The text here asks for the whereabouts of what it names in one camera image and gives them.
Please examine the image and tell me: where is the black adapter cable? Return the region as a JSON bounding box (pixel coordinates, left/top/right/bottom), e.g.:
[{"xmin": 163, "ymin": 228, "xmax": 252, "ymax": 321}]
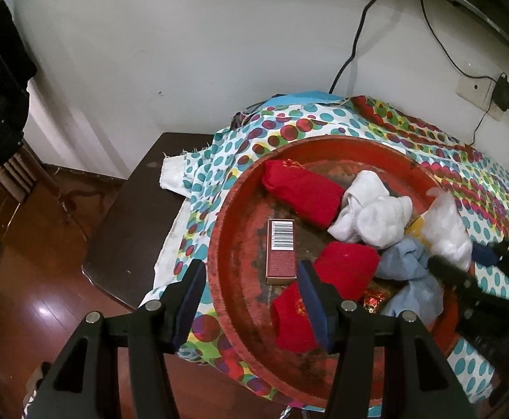
[{"xmin": 472, "ymin": 100, "xmax": 504, "ymax": 146}]

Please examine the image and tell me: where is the red sock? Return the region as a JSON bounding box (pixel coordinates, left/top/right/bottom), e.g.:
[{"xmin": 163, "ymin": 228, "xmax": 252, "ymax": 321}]
[
  {"xmin": 261, "ymin": 159, "xmax": 346, "ymax": 229},
  {"xmin": 270, "ymin": 241, "xmax": 381, "ymax": 353}
]

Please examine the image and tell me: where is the light blue cloth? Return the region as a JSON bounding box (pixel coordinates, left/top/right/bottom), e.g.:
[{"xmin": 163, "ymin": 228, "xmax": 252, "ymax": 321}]
[{"xmin": 263, "ymin": 90, "xmax": 342, "ymax": 106}]

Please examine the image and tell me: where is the clear plastic bag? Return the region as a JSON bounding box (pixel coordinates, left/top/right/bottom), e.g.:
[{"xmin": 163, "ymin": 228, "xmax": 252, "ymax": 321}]
[{"xmin": 420, "ymin": 188, "xmax": 473, "ymax": 271}]

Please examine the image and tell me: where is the dark red small box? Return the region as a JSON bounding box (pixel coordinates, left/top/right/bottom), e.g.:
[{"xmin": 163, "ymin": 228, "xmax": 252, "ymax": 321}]
[{"xmin": 265, "ymin": 219, "xmax": 298, "ymax": 284}]

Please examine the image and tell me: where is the polka dot tablecloth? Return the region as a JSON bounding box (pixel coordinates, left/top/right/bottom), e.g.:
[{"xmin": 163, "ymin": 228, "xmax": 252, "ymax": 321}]
[{"xmin": 154, "ymin": 95, "xmax": 509, "ymax": 402}]

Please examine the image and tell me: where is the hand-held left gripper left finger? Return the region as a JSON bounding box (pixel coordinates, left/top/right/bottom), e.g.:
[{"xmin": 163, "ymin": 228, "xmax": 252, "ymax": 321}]
[{"xmin": 23, "ymin": 259, "xmax": 207, "ymax": 419}]

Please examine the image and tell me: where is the dark wooden table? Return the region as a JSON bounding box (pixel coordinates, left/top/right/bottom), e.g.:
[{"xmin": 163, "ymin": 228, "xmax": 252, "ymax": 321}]
[{"xmin": 82, "ymin": 132, "xmax": 220, "ymax": 310}]

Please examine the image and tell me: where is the black television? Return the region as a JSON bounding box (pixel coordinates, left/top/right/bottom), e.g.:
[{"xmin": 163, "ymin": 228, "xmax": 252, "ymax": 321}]
[{"xmin": 193, "ymin": 0, "xmax": 509, "ymax": 49}]

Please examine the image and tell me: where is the red candy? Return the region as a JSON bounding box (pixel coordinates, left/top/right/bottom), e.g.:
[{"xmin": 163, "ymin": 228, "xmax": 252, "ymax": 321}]
[{"xmin": 361, "ymin": 289, "xmax": 387, "ymax": 315}]

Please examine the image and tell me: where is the black power adapter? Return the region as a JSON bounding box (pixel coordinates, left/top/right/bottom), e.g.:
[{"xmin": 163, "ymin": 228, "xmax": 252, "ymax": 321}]
[{"xmin": 491, "ymin": 73, "xmax": 509, "ymax": 116}]

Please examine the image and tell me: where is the yellow medicine box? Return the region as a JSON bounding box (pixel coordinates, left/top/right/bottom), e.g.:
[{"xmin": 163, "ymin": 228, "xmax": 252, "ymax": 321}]
[{"xmin": 405, "ymin": 214, "xmax": 427, "ymax": 238}]

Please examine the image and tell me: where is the red round tray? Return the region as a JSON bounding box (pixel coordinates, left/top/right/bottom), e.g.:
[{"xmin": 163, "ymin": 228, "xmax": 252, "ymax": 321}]
[{"xmin": 206, "ymin": 135, "xmax": 462, "ymax": 402}]

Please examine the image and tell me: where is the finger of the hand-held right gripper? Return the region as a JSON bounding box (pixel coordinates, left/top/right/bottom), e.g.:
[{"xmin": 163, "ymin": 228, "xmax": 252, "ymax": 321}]
[
  {"xmin": 428, "ymin": 254, "xmax": 483, "ymax": 298},
  {"xmin": 472, "ymin": 237, "xmax": 509, "ymax": 303}
]

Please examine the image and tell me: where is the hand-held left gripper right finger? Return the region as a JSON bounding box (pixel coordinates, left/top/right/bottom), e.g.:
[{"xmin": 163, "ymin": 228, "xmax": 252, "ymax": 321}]
[{"xmin": 297, "ymin": 259, "xmax": 473, "ymax": 419}]

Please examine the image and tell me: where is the black curved cable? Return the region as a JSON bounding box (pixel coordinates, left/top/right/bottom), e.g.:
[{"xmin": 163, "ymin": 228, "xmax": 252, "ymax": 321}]
[{"xmin": 417, "ymin": 0, "xmax": 498, "ymax": 83}]

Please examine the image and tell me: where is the black television cable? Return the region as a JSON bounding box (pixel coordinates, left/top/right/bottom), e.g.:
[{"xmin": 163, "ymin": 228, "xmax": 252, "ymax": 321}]
[{"xmin": 328, "ymin": 0, "xmax": 393, "ymax": 94}]

